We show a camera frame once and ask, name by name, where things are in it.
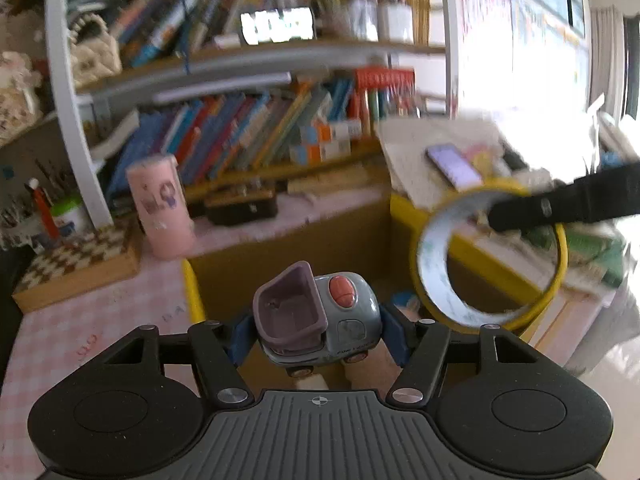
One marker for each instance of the white open notebook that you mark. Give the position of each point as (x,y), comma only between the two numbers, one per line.
(415,135)

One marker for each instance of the pink cylindrical container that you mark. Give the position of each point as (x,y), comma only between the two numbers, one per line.
(162,210)

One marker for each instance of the white jar with green lid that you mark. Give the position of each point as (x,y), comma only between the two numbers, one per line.
(70,215)

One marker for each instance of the smartphone with lit screen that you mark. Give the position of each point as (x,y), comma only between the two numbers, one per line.
(454,166)

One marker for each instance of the dark brown wooden box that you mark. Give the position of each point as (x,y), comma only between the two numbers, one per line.
(242,207)

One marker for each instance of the red marker pen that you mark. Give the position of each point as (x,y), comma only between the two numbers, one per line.
(42,207)

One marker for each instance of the yellow tape roll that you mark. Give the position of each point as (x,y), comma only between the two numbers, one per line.
(432,260)

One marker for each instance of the stack of green books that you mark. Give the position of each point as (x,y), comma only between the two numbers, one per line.
(592,255)

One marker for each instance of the white wooden bookshelf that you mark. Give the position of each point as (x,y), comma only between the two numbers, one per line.
(70,110)

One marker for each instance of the small blue item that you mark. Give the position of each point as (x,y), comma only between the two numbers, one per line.
(406,301)

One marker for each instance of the grey window curtain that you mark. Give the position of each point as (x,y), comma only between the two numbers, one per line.
(617,85)

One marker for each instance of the grey toy car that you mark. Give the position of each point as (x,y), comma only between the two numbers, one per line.
(345,320)

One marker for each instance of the white quilted handbag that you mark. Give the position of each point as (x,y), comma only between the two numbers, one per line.
(95,57)

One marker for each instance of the wooden chessboard box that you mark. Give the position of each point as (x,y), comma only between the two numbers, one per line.
(80,265)

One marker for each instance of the doll in floral dress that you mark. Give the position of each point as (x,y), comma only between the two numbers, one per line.
(17,100)

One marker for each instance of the row of leaning dark books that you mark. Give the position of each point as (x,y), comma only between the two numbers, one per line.
(170,20)

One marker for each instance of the smartphone with video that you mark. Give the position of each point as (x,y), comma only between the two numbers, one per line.
(277,25)

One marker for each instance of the pink checkered desktop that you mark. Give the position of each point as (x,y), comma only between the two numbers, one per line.
(90,320)

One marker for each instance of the red flat box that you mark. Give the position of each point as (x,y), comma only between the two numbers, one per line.
(385,81)

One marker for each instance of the yellow cardboard box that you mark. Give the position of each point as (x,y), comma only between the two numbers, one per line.
(240,255)

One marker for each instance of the long row of slanted books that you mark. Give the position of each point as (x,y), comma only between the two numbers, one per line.
(225,135)

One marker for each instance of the white pen holders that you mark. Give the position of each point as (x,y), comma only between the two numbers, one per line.
(382,22)

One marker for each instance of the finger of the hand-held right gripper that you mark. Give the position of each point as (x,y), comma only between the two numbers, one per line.
(575,202)

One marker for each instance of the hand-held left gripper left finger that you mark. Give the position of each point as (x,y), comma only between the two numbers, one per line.
(241,341)

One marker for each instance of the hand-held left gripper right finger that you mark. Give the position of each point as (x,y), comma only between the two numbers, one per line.
(392,334)

